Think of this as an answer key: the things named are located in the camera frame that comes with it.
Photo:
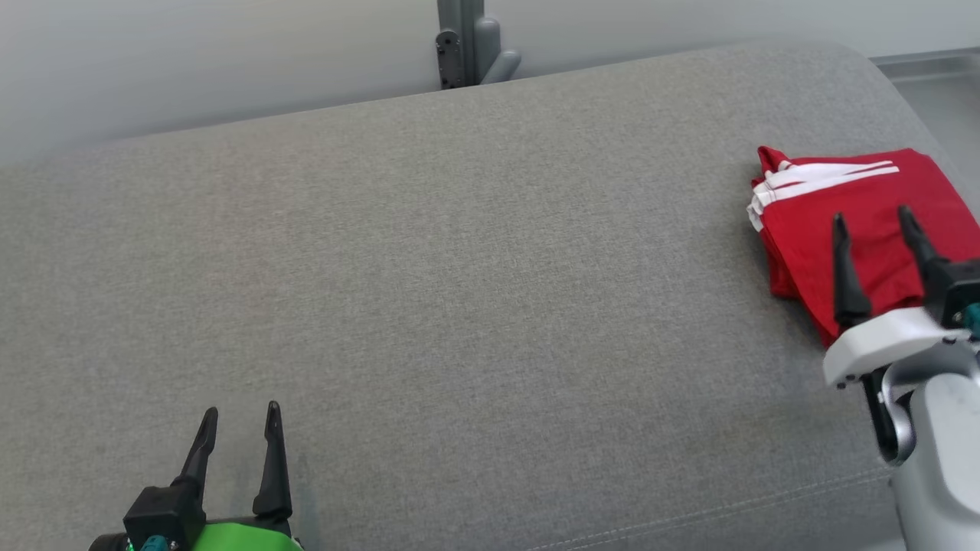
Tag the grey fabric sofa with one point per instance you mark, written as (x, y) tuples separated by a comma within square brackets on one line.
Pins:
[(459, 268)]

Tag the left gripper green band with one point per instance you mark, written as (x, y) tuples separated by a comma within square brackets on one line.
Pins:
[(245, 537)]

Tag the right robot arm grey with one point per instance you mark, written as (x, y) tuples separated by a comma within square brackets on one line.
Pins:
[(942, 459)]

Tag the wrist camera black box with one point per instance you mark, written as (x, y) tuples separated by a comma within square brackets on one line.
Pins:
[(164, 509), (957, 291)]

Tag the red shorts white trim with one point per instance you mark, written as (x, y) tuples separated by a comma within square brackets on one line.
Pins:
[(873, 229)]

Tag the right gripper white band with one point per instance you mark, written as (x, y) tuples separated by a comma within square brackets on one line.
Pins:
[(880, 340)]

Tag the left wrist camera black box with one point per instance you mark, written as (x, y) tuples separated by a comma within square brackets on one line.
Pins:
[(164, 509)]

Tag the grey metal post bracket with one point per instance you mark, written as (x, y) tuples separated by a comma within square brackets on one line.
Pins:
[(467, 38)]

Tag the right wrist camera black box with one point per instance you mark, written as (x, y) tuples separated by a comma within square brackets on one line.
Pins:
[(957, 291)]

